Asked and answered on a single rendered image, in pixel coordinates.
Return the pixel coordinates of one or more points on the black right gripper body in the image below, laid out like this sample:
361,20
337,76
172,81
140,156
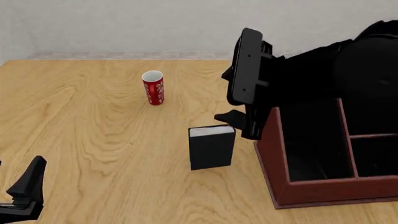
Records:
256,121

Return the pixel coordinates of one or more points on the red mug with white pattern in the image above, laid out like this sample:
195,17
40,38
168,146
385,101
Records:
153,91

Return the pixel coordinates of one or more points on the red-brown desk caddy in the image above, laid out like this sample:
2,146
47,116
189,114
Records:
311,193

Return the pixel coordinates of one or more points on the black flat plate on stalk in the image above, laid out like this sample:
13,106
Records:
245,70

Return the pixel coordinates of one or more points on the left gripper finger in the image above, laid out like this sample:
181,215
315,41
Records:
29,184

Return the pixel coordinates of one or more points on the black book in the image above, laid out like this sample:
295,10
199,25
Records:
211,149

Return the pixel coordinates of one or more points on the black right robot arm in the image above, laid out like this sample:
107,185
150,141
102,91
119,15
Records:
314,77

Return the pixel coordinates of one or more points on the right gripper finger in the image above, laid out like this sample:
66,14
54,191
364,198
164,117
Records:
236,117
228,74

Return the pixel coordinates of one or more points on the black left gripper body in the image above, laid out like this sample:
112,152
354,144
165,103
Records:
21,211

